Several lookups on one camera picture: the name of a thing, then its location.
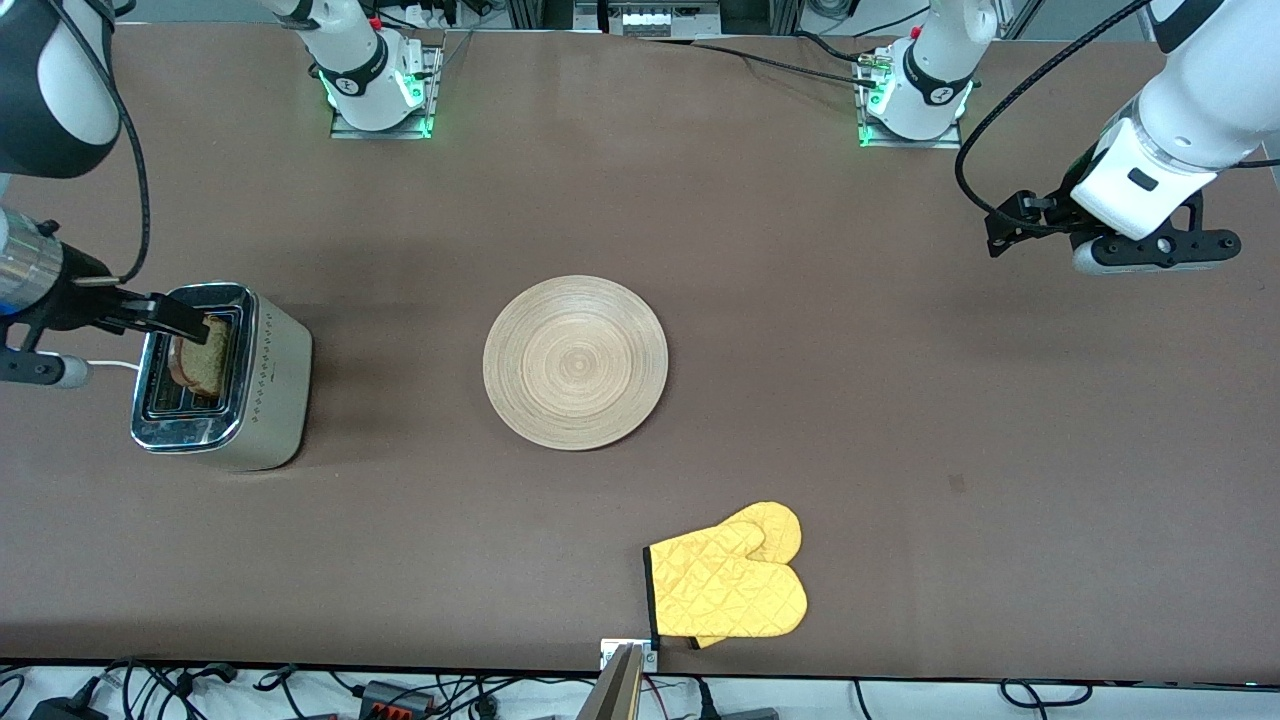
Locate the slice of brown bread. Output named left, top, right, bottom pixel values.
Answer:
left=168, top=315, right=234, bottom=399

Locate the round light wooden plate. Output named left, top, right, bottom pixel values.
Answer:
left=483, top=275, right=670, bottom=452

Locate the silver two-slot toaster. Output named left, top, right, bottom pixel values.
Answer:
left=130, top=282, right=314, bottom=473

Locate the yellow quilted oven mitt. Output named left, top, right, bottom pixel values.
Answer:
left=644, top=520, right=809, bottom=642
left=690, top=502, right=804, bottom=652

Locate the black power adapter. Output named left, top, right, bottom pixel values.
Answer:
left=30, top=695, right=111, bottom=720

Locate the black box with orange connectors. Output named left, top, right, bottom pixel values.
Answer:
left=360, top=680, right=437, bottom=717

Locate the white toaster power cable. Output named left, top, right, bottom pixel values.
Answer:
left=40, top=352, right=147, bottom=377

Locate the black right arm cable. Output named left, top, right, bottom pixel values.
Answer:
left=75, top=0, right=152, bottom=287

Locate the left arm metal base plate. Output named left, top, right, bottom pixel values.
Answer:
left=857, top=55, right=967, bottom=151

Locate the thin black table cable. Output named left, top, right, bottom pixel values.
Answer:
left=640, top=32, right=881, bottom=89

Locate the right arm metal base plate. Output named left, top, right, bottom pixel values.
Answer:
left=330, top=40, right=442, bottom=141

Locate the black looped floor cable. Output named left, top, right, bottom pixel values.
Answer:
left=1000, top=680, right=1093, bottom=708

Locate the small metal table edge bracket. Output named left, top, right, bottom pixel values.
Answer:
left=600, top=638, right=661, bottom=672

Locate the aluminium camera mast bar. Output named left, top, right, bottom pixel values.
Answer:
left=577, top=643, right=646, bottom=720

